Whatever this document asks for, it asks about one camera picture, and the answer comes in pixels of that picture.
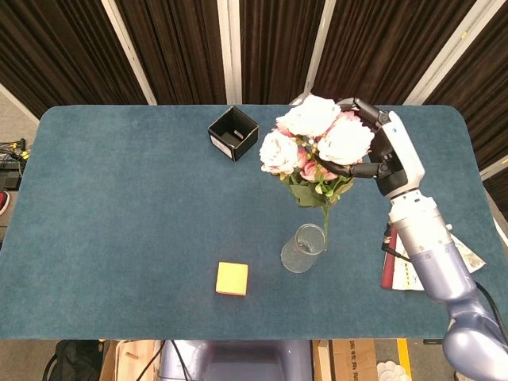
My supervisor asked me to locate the light wooden crate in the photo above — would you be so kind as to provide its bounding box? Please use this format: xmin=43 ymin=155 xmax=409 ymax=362
xmin=98 ymin=339 xmax=162 ymax=381

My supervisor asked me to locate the black bag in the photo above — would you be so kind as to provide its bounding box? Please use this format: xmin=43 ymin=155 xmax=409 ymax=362
xmin=46 ymin=339 xmax=109 ymax=381

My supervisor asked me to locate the transparent textured glass vase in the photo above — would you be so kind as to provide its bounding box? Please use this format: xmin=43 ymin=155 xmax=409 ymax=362
xmin=280 ymin=223 xmax=326 ymax=274

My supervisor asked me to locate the yellow and orange cube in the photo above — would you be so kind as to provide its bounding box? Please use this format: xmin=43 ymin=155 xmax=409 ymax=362
xmin=215 ymin=261 xmax=250 ymax=297

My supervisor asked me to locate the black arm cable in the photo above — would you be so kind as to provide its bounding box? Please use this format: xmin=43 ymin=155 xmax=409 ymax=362
xmin=379 ymin=223 xmax=502 ymax=318

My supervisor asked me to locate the blue-grey robot torso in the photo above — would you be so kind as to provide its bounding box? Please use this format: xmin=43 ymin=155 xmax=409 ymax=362
xmin=158 ymin=339 xmax=315 ymax=381

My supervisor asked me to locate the brown cardboard box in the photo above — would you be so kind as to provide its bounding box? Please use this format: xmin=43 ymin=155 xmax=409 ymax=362
xmin=331 ymin=339 xmax=379 ymax=381

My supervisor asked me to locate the dark brown curtain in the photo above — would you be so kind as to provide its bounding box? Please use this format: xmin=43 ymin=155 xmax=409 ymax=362
xmin=0 ymin=0 xmax=508 ymax=199

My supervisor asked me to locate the pink artificial flower bouquet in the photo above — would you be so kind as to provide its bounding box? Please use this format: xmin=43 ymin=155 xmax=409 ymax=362
xmin=260 ymin=94 xmax=376 ymax=253

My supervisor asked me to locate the printed paper leaflet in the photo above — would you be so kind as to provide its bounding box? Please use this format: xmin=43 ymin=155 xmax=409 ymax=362
xmin=451 ymin=233 xmax=487 ymax=275

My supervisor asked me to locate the open black cardboard box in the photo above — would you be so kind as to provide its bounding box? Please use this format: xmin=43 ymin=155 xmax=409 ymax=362
xmin=207 ymin=105 xmax=260 ymax=162

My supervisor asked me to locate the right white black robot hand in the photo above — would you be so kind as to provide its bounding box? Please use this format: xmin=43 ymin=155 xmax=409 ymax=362
xmin=317 ymin=97 xmax=426 ymax=198

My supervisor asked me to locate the blue carpeted table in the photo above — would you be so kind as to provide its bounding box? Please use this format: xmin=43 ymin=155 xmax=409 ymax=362
xmin=0 ymin=104 xmax=506 ymax=341

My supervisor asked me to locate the white partition post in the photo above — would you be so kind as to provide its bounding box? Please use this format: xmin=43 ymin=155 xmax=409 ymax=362
xmin=217 ymin=0 xmax=244 ymax=106
xmin=403 ymin=0 xmax=490 ymax=106
xmin=304 ymin=0 xmax=339 ymax=100
xmin=100 ymin=0 xmax=158 ymax=106

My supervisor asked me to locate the bundle of floor cables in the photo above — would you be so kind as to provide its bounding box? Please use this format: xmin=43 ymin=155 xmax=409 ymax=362
xmin=0 ymin=137 xmax=33 ymax=190

